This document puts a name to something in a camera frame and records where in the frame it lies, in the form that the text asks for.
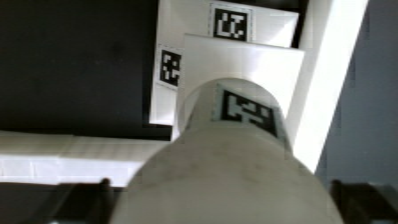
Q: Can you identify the white lamp bulb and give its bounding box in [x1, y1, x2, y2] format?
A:
[111, 78, 343, 224]

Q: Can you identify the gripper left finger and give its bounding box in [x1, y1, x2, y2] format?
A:
[36, 179, 114, 224]

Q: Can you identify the white lamp base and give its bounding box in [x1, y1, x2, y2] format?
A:
[148, 0, 308, 143]

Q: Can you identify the white L-shaped fence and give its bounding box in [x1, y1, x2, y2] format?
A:
[0, 0, 370, 185]

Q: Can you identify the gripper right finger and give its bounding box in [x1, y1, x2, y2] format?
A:
[331, 180, 398, 224]

